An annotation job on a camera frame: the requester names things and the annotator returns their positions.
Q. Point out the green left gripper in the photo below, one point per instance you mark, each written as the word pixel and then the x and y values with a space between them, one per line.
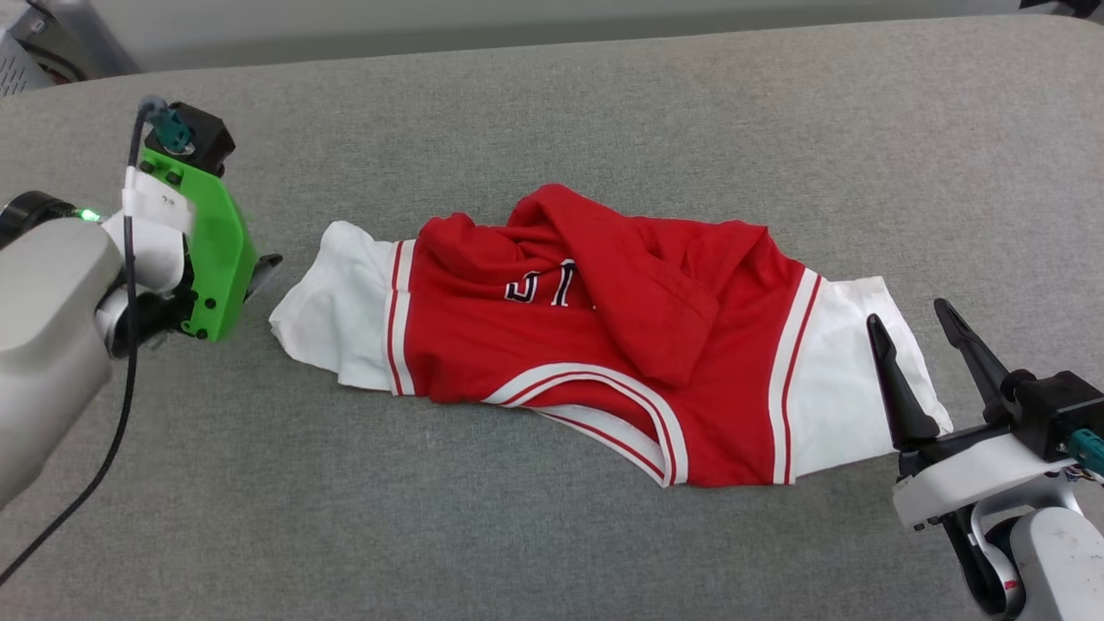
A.
pixel 220 259

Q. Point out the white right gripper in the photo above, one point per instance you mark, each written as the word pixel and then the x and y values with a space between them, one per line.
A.
pixel 966 479

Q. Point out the red and white jersey shirt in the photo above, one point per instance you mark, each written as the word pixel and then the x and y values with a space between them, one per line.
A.
pixel 647 302

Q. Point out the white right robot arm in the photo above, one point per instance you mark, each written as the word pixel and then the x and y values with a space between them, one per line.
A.
pixel 1056 561

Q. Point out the white tape label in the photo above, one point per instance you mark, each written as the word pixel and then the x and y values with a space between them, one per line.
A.
pixel 159 203

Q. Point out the grey fabric padded surface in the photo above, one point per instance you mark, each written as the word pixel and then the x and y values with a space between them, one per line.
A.
pixel 517 535

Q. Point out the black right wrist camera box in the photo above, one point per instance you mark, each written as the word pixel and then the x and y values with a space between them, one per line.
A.
pixel 1052 405

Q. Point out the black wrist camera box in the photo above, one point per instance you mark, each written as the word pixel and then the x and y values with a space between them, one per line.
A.
pixel 1052 405
pixel 207 138

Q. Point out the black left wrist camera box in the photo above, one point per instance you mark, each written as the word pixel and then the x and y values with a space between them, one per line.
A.
pixel 207 138

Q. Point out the grey metal partition post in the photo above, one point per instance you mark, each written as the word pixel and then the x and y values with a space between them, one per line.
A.
pixel 95 39

